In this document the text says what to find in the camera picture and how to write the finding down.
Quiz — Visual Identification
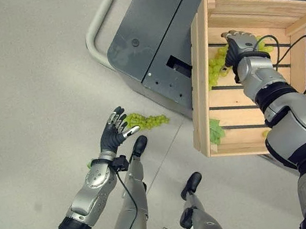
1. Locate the green grape leaf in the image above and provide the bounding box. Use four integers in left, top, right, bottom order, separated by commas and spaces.
206, 117, 228, 147

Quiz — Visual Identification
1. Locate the green grape bunch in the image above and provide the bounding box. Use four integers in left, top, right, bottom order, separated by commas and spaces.
201, 33, 280, 91
120, 107, 172, 135

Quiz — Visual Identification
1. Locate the silver robot leg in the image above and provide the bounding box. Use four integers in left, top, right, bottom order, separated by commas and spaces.
171, 168, 227, 229
86, 134, 163, 229

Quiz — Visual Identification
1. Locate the dark grey metal cart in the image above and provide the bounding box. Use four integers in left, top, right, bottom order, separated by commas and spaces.
97, 0, 306, 187

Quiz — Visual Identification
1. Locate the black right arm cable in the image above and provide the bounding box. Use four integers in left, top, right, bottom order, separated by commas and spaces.
252, 28, 306, 103

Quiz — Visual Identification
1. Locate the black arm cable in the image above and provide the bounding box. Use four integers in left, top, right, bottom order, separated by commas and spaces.
0, 162, 179, 229
252, 28, 306, 103

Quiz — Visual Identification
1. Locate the right silver robot leg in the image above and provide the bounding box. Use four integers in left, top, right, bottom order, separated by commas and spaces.
171, 168, 227, 229

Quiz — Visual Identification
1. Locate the wooden slatted crate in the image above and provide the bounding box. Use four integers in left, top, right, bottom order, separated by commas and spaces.
169, 0, 306, 168

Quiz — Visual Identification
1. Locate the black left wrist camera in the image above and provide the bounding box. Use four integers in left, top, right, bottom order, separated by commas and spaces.
110, 154, 130, 173

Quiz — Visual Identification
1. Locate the left silver robot leg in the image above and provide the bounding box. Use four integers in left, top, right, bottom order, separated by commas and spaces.
86, 134, 163, 229

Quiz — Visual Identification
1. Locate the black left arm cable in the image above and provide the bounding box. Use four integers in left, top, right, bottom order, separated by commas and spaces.
0, 162, 179, 229

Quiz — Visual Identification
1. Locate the white cart handle bar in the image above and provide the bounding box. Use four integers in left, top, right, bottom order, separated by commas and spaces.
78, 0, 160, 75

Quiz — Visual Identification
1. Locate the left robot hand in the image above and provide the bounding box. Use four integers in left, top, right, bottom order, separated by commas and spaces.
94, 103, 144, 155

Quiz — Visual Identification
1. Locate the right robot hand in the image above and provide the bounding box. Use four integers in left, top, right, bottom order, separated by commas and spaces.
219, 24, 269, 67

